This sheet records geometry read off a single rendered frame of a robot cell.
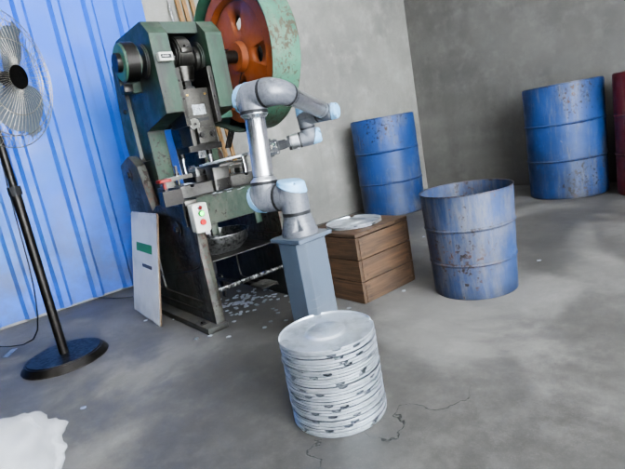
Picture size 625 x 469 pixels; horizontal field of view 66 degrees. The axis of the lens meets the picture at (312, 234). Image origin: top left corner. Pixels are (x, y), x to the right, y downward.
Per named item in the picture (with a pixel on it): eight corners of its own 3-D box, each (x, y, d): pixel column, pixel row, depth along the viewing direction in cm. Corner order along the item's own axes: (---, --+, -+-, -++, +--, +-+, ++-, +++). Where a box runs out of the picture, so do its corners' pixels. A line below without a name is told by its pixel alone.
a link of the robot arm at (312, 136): (318, 124, 237) (322, 140, 240) (296, 129, 237) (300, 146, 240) (319, 126, 229) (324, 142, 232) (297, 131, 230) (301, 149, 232)
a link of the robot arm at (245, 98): (274, 213, 196) (255, 75, 189) (246, 215, 204) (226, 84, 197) (291, 208, 206) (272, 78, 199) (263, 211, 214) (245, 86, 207)
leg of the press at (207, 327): (230, 327, 237) (188, 143, 219) (208, 335, 231) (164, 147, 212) (159, 298, 309) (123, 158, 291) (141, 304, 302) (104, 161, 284)
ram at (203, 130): (222, 140, 251) (210, 82, 245) (196, 144, 242) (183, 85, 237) (207, 143, 265) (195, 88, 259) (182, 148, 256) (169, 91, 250)
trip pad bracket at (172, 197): (191, 226, 228) (181, 185, 225) (171, 232, 223) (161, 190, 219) (185, 226, 233) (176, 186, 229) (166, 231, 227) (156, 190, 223)
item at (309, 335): (359, 305, 161) (358, 303, 161) (387, 339, 133) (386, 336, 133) (274, 326, 157) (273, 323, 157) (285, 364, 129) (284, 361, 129)
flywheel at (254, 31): (219, 46, 314) (265, 141, 302) (191, 47, 302) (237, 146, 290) (263, -47, 257) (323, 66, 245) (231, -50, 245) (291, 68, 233)
